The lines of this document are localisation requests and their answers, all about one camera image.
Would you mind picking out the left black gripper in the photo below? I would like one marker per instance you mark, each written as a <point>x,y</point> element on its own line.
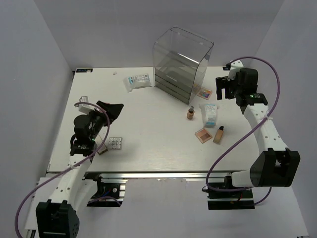
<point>113,110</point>

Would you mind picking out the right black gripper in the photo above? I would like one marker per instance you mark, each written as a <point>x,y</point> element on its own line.
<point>223,83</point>

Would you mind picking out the colorful eyeshadow palette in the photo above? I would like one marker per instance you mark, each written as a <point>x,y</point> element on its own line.
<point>204,93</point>

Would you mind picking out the white blue tube pouch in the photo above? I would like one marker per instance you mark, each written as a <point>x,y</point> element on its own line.
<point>209,114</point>

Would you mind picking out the white cotton pad pack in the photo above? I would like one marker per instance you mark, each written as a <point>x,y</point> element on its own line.
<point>137,82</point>

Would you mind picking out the brown compact box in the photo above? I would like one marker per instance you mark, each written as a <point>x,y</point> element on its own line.
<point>102,147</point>

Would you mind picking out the pink eyeshadow palette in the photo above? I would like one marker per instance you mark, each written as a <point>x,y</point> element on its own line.
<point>203,135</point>

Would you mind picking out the clear acrylic makeup organizer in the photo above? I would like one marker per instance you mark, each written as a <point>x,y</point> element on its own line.
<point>180,60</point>

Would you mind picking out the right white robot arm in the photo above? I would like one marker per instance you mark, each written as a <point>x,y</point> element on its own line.
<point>276,164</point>

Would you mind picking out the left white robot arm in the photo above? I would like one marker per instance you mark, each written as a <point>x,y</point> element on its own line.
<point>58,216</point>

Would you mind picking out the silver nine-pan palette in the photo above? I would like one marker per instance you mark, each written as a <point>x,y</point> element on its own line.
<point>115,143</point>

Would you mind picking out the small foundation bottle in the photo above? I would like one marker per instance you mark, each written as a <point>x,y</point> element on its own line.
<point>190,113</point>

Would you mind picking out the beige foundation bottle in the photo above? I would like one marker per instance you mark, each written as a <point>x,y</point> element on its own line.
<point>218,135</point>

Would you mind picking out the left blue table label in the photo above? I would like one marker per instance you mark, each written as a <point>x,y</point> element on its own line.
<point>84,70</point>

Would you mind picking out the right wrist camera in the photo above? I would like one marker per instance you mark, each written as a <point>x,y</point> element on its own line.
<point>233,68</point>

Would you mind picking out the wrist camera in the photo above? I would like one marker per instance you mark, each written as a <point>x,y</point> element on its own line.
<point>83,107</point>
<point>233,68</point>

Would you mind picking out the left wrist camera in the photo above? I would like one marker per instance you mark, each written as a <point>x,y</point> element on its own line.
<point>83,107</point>

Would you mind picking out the aluminium front rail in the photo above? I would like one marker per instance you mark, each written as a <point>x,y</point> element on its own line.
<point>156,175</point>

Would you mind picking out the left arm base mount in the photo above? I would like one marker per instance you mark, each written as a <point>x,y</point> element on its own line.
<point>110,190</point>

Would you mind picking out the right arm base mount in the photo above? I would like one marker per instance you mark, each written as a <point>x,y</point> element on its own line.
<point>222,195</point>

